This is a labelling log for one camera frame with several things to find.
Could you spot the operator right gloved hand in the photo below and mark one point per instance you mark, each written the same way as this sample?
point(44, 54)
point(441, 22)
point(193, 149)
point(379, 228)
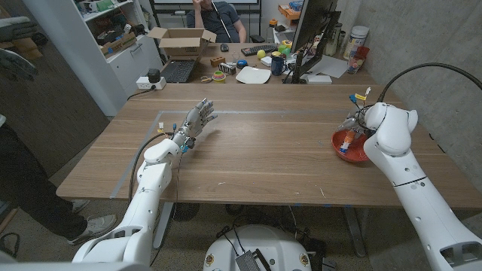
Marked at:
point(17, 64)

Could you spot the blue round object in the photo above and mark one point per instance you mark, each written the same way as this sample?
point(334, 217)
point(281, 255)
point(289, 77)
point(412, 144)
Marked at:
point(242, 64)

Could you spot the red bowl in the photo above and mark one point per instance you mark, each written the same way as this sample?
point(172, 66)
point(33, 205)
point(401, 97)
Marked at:
point(357, 152)

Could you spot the dark blue mug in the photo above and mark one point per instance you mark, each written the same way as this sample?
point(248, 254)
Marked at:
point(277, 66)

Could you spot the white shelf cabinet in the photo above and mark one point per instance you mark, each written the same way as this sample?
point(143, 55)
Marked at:
point(128, 67)

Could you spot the open cardboard box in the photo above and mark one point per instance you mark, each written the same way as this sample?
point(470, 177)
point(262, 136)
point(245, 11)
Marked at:
point(180, 47)

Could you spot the seated person dark shirt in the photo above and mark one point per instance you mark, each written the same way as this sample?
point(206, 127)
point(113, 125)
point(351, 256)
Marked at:
point(218, 19)

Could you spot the black power adapter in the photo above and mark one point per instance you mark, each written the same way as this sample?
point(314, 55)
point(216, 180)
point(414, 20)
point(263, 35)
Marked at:
point(154, 75)

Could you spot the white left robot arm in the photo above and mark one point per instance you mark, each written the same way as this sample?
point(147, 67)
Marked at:
point(147, 188)

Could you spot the orange toy brick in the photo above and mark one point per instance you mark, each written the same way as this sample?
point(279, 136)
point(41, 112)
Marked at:
point(217, 61)

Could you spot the black computer monitor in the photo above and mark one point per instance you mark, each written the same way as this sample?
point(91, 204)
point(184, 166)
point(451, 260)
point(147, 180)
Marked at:
point(312, 22)

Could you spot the yellow ball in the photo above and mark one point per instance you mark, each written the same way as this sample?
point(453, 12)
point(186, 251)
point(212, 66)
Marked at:
point(261, 54)

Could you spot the black round floor stand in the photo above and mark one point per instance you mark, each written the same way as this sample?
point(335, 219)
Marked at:
point(186, 211)

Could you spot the orange storage box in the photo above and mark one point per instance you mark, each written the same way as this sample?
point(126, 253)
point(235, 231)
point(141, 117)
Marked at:
point(289, 11)

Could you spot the flat white box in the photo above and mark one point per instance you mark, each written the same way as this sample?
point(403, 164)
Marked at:
point(319, 79)

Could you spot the white paper sheet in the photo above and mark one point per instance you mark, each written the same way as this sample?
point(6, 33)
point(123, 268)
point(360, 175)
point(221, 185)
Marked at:
point(331, 67)

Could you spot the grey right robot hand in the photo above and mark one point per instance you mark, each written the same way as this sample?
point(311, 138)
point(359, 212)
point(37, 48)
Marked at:
point(354, 123)

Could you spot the dark computer mouse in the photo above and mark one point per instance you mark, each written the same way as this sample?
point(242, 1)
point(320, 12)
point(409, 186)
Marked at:
point(224, 47)

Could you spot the black keyboard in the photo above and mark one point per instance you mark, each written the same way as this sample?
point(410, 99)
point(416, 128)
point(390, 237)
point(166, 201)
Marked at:
point(259, 49)

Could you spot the standing person black trousers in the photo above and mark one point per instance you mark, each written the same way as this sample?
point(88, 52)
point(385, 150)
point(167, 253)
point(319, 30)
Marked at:
point(22, 180)

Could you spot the brown cardboard shelf box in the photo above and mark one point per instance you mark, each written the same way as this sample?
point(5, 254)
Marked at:
point(118, 44)

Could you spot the black laptop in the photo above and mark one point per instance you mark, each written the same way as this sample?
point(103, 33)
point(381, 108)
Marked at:
point(179, 70)

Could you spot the black chair armrest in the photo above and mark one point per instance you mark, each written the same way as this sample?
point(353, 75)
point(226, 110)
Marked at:
point(257, 38)

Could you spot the striped small box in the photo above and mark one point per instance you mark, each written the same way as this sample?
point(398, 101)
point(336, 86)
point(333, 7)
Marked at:
point(227, 68)

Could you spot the white plate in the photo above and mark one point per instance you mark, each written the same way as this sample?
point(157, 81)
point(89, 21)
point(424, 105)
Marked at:
point(253, 75)

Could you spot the white power strip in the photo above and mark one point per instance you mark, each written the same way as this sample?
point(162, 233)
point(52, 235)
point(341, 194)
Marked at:
point(145, 84)

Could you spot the small white container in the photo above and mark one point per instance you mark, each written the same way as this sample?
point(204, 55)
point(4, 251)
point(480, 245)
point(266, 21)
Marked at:
point(266, 61)

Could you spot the orange capped glue stick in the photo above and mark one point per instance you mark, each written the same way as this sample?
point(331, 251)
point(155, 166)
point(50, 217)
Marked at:
point(347, 141)

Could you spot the grey finned device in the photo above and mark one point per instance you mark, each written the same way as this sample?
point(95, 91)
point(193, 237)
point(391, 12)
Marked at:
point(248, 261)

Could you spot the colourful stacking cups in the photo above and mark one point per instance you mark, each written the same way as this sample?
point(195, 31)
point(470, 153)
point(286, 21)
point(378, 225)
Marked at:
point(219, 77)

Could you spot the white cylindrical canister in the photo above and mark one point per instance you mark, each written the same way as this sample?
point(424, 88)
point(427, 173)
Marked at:
point(356, 39)

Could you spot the operator left gloved hand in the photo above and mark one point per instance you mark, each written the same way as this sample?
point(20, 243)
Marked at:
point(19, 30)

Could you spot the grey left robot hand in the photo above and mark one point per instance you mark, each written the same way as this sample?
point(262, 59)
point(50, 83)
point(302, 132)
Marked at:
point(195, 122)

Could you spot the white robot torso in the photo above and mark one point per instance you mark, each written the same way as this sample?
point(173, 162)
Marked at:
point(271, 244)

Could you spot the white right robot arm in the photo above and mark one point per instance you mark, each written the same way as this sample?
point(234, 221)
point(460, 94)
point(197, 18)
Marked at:
point(414, 180)

